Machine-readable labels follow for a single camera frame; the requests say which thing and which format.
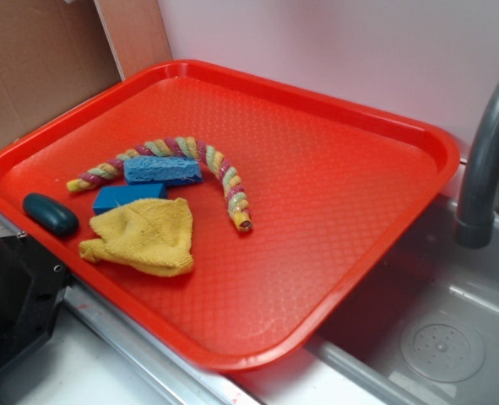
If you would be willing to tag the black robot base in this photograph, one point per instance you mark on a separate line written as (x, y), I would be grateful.
(32, 284)

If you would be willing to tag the yellow cloth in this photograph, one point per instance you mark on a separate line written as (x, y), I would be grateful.
(151, 235)

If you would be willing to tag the red plastic tray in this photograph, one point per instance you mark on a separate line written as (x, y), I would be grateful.
(331, 185)

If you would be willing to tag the light blue sponge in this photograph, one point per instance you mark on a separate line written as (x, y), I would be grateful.
(170, 171)

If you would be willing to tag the blue rectangular block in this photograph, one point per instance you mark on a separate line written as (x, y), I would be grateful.
(110, 197)

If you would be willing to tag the dark green oval soap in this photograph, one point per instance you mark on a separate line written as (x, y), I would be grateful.
(50, 214)

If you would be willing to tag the grey faucet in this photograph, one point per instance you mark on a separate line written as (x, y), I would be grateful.
(478, 201)

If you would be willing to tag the grey plastic sink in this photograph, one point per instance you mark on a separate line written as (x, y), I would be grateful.
(354, 357)

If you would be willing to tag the round sink drain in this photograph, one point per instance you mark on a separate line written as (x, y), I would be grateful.
(442, 348)

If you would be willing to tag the brown cardboard panel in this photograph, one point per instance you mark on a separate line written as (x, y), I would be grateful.
(55, 55)

